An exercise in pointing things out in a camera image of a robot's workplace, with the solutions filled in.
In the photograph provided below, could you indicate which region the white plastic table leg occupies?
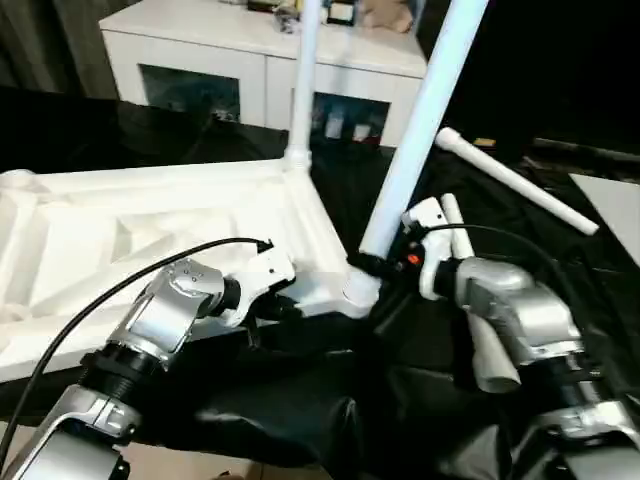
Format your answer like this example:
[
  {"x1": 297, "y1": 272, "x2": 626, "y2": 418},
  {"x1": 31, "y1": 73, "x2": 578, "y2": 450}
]
[
  {"x1": 440, "y1": 192, "x2": 523, "y2": 394},
  {"x1": 283, "y1": 0, "x2": 324, "y2": 173},
  {"x1": 343, "y1": 0, "x2": 491, "y2": 307},
  {"x1": 434, "y1": 126, "x2": 601, "y2": 238}
]

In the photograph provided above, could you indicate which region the black work mat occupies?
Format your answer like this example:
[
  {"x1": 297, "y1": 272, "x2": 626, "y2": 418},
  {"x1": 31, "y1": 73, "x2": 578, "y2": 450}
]
[{"x1": 0, "y1": 85, "x2": 640, "y2": 480}]

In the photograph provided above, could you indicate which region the flat white board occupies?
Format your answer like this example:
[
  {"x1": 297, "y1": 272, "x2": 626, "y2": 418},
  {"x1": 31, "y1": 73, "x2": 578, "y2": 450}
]
[{"x1": 568, "y1": 171, "x2": 640, "y2": 269}]

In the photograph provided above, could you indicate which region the small grey object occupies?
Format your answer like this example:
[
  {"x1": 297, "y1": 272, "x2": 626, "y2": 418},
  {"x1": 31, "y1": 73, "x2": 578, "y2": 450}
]
[{"x1": 272, "y1": 0, "x2": 303, "y2": 33}]

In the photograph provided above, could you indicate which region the white cabinet with glass doors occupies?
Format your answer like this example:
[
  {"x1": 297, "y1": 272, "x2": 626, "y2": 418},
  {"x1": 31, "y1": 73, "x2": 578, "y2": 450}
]
[{"x1": 98, "y1": 0, "x2": 431, "y2": 147}]

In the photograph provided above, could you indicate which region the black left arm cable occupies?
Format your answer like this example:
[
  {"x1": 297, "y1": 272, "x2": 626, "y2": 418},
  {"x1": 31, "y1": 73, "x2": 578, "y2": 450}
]
[{"x1": 0, "y1": 236, "x2": 275, "y2": 473}]

